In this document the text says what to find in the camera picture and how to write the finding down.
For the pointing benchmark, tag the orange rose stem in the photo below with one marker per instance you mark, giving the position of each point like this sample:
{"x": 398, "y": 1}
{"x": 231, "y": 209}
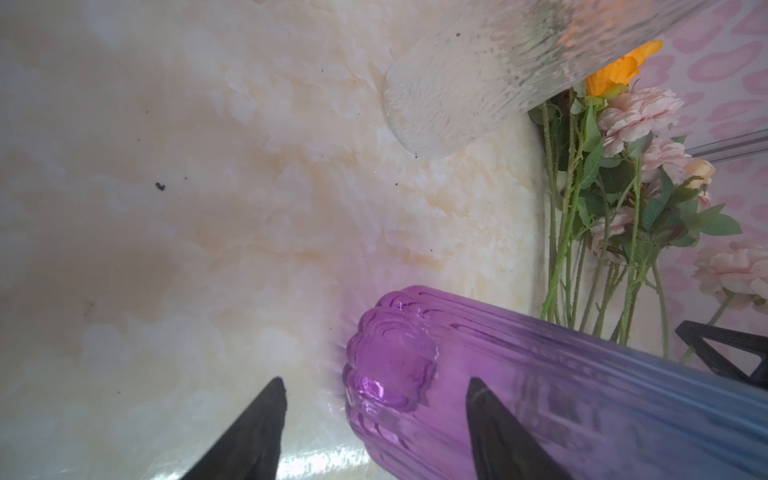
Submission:
{"x": 584, "y": 129}

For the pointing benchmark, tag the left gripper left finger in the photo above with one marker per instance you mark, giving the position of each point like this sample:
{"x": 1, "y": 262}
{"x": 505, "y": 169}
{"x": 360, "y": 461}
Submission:
{"x": 251, "y": 447}

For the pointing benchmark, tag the pink peony flower stem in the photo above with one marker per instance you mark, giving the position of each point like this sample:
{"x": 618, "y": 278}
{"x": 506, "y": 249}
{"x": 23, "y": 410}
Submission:
{"x": 732, "y": 281}

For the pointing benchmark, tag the pink peony branch with bud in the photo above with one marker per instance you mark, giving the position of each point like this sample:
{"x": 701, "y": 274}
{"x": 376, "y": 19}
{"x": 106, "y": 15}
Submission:
{"x": 656, "y": 199}

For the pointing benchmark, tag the clear glass cylinder vase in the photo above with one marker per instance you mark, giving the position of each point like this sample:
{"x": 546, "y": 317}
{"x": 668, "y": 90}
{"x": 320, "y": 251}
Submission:
{"x": 486, "y": 61}

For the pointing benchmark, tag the purple glass vase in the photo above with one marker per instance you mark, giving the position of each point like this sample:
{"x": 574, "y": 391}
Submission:
{"x": 593, "y": 409}

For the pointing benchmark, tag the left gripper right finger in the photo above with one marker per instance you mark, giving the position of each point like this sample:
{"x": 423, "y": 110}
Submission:
{"x": 501, "y": 446}

